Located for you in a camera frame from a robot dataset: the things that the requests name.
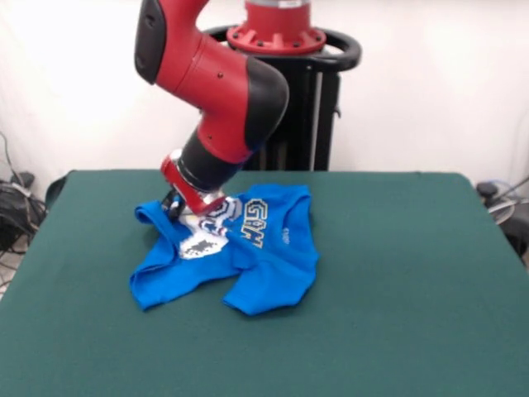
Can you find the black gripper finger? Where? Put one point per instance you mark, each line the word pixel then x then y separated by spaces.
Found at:
pixel 167 200
pixel 174 209

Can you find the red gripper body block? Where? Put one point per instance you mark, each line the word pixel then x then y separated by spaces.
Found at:
pixel 186 192

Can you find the blue printed T-shirt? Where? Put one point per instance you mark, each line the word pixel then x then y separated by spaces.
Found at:
pixel 273 281

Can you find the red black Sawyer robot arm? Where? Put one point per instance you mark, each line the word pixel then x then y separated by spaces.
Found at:
pixel 215 91

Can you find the dark green table cloth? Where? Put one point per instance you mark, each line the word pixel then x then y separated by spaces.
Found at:
pixel 392 310

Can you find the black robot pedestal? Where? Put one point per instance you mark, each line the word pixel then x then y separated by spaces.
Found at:
pixel 322 103

